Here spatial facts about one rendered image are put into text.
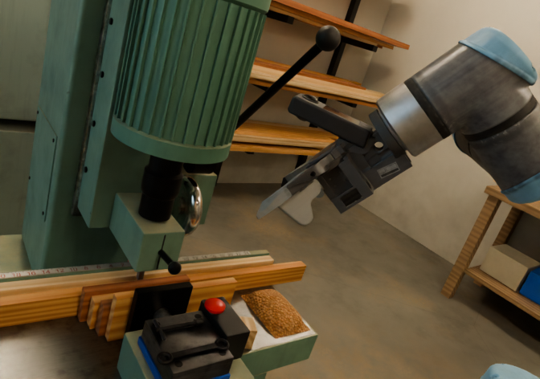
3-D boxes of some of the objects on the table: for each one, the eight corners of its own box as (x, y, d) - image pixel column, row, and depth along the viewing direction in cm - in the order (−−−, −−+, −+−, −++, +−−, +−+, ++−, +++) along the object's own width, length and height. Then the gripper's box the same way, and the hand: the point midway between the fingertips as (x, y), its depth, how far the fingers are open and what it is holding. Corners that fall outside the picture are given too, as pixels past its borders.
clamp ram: (140, 372, 62) (153, 321, 59) (123, 336, 67) (134, 287, 64) (197, 358, 67) (210, 311, 65) (177, 325, 73) (190, 280, 70)
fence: (-90, 321, 59) (-88, 287, 57) (-89, 313, 60) (-88, 280, 59) (263, 274, 97) (270, 253, 95) (259, 270, 98) (265, 248, 96)
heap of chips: (275, 339, 78) (280, 326, 77) (239, 295, 87) (243, 283, 86) (310, 330, 83) (315, 318, 82) (273, 290, 92) (277, 279, 91)
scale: (-42, 283, 61) (-42, 282, 61) (-43, 277, 62) (-43, 276, 62) (251, 254, 92) (251, 254, 92) (247, 250, 93) (247, 250, 93)
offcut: (226, 332, 75) (231, 315, 74) (247, 334, 77) (253, 317, 75) (229, 348, 72) (235, 329, 71) (251, 349, 74) (257, 331, 72)
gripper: (419, 181, 49) (281, 264, 56) (410, 148, 68) (307, 213, 74) (374, 118, 49) (241, 209, 55) (377, 103, 67) (276, 173, 74)
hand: (267, 197), depth 65 cm, fingers open, 14 cm apart
